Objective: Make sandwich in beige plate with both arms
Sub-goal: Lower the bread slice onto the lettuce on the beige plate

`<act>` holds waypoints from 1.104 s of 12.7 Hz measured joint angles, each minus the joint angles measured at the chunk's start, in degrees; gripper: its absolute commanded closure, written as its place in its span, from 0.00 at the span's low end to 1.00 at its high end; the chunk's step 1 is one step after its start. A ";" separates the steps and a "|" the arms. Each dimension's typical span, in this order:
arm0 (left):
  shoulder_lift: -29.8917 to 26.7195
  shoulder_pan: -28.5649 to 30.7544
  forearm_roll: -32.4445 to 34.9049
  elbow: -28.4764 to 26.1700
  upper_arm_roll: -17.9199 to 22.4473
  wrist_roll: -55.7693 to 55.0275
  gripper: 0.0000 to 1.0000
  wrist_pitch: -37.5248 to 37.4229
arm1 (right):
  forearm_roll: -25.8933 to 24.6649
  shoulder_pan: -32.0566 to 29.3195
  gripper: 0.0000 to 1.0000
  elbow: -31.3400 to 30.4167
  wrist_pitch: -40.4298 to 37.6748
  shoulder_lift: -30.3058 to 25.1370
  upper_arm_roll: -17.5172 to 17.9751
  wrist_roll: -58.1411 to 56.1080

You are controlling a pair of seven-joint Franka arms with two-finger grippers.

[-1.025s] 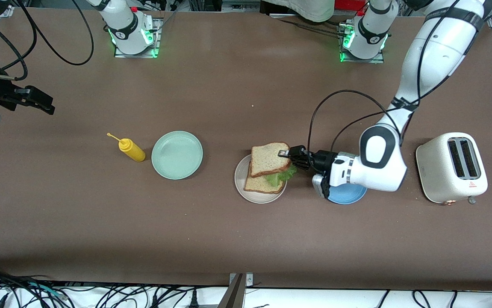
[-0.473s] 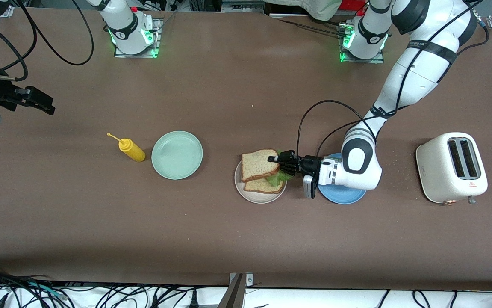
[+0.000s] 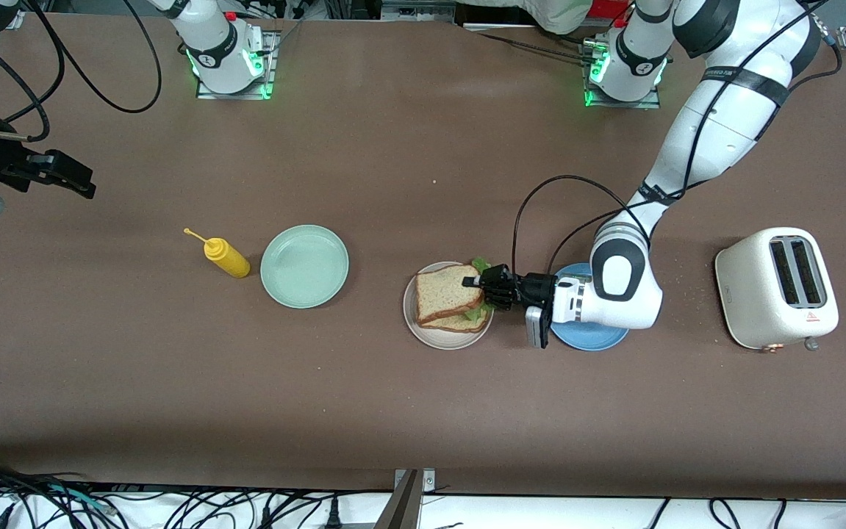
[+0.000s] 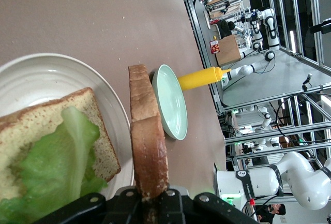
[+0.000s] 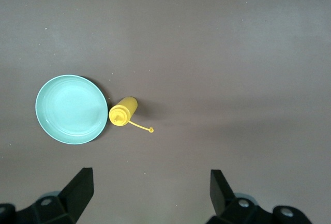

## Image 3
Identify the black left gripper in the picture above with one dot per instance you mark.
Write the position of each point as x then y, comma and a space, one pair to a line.
538, 288

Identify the green lettuce leaf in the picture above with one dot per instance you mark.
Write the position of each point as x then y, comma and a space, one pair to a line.
480, 263

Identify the brown bread slice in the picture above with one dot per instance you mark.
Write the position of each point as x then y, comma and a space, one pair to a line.
467, 325
445, 290

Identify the yellow mustard squeeze bottle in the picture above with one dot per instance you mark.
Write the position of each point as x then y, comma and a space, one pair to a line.
230, 261

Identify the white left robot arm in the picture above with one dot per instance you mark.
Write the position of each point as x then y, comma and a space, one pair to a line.
717, 132

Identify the beige plate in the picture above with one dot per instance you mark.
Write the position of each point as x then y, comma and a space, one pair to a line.
445, 341

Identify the blue plate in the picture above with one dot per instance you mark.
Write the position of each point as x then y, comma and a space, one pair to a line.
592, 339

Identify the mint green plate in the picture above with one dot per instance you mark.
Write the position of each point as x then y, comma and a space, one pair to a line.
305, 266

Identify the white two-slot toaster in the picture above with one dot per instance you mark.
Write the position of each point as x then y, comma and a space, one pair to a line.
750, 286

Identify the beige fabric garment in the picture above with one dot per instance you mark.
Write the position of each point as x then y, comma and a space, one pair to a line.
540, 11

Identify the black power plug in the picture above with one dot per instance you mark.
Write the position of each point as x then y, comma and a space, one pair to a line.
333, 518

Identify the grey metal device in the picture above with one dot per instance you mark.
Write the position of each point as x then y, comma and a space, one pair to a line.
422, 9

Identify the red box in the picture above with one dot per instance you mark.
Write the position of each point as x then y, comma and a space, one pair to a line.
610, 7

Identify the silver corner bracket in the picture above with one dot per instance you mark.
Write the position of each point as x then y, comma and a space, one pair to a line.
428, 480

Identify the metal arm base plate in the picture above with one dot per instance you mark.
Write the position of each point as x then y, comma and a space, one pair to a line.
270, 70
625, 104

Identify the grey metal post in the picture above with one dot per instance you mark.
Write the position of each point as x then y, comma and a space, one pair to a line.
402, 507

